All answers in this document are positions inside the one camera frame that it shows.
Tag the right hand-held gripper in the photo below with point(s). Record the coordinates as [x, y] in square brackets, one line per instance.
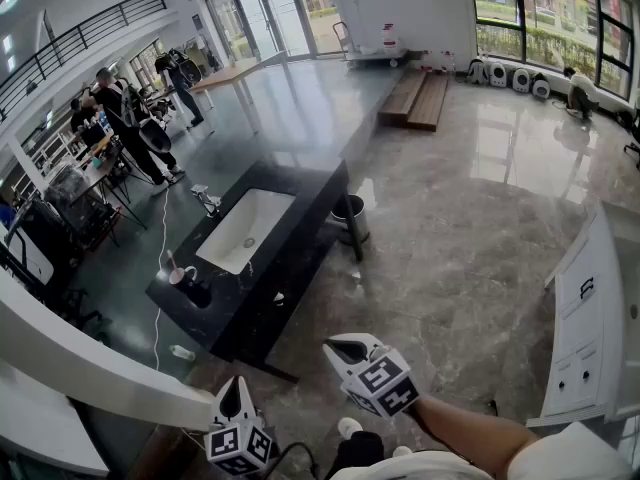
[385, 383]

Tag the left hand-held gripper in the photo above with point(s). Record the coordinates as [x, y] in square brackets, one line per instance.
[235, 448]

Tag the white mug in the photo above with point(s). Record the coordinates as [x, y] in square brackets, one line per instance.
[182, 277]

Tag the person's right forearm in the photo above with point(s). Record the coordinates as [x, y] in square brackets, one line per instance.
[475, 433]

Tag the person's white left shoe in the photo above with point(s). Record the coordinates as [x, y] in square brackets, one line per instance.
[349, 425]

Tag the person's white shoe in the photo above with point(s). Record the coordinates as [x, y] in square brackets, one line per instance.
[401, 451]
[349, 425]

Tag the green-capped plastic bottle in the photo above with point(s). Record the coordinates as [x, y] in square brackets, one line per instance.
[182, 352]

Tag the person's black trousers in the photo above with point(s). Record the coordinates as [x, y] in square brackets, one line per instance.
[360, 450]

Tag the black marble vanity counter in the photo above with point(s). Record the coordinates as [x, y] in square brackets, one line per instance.
[280, 278]

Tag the person's white right shoe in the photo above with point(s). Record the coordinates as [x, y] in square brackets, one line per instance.
[401, 451]

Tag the silver trash bin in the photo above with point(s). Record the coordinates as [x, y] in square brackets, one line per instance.
[355, 220]

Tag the white curved ledge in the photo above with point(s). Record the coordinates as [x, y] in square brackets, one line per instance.
[90, 363]

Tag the white sink basin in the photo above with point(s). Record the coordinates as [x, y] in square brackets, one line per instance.
[245, 230]

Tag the chrome faucet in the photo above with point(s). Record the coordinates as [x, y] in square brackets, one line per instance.
[206, 199]

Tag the person's white shirt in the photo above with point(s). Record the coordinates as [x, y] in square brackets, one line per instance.
[565, 460]

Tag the black wheeled equipment stand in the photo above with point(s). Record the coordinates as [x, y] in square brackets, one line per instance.
[35, 253]

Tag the wooden steps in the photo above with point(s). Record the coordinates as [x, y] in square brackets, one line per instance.
[417, 100]

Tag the dark cluttered table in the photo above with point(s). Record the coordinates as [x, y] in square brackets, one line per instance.
[95, 178]

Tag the metal platform cart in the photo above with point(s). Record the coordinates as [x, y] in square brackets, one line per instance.
[372, 57]

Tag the wooden table with white legs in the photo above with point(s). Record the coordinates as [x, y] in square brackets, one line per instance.
[235, 70]

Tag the white dome backpack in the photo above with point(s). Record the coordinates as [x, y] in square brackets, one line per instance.
[477, 72]
[520, 80]
[540, 87]
[498, 74]

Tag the white container with red label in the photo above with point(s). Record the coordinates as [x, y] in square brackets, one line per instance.
[390, 38]

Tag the white storage shelves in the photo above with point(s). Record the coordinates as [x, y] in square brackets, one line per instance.
[42, 155]

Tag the glass entrance doors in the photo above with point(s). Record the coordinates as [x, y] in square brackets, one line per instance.
[270, 13]

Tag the black office chair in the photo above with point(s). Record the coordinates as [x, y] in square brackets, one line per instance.
[634, 140]

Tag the black framed window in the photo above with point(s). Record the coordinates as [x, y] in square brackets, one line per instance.
[560, 18]

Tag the black metal railing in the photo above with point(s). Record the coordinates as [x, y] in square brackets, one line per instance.
[75, 35]

